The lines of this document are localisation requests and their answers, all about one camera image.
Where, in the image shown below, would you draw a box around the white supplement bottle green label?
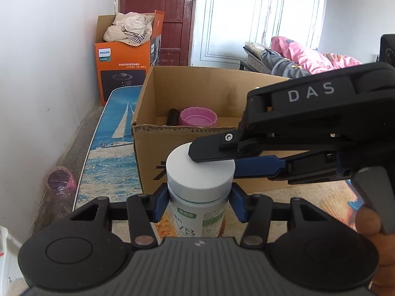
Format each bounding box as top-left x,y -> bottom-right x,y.
166,143 -> 235,237

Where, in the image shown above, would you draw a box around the pink plastic lid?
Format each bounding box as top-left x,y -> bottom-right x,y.
179,106 -> 217,127

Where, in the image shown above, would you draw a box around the black electrical tape roll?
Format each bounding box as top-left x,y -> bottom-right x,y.
166,108 -> 180,126

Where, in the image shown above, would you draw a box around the person's right hand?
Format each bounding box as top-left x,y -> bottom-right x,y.
355,206 -> 395,296

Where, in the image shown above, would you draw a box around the large brown cardboard box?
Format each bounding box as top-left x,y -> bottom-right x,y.
131,65 -> 316,195

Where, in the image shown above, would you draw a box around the pink floral blanket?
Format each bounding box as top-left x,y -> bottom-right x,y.
271,36 -> 362,74

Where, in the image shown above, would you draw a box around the grey quilt on bed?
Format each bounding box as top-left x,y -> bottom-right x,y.
240,42 -> 311,79

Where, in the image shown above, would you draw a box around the white panelled door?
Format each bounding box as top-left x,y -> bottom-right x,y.
190,0 -> 326,69

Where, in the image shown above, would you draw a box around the orange Philips appliance box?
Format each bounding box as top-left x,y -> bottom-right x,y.
94,10 -> 165,105

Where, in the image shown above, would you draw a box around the white plastic bag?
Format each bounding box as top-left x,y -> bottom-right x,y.
0,226 -> 23,295

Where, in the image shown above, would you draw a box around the beige clothes in box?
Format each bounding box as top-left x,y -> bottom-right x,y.
103,12 -> 154,47

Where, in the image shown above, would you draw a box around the dark red wooden door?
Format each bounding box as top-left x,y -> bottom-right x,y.
119,0 -> 198,67

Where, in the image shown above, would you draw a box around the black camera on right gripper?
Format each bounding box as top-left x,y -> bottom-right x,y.
379,34 -> 395,67

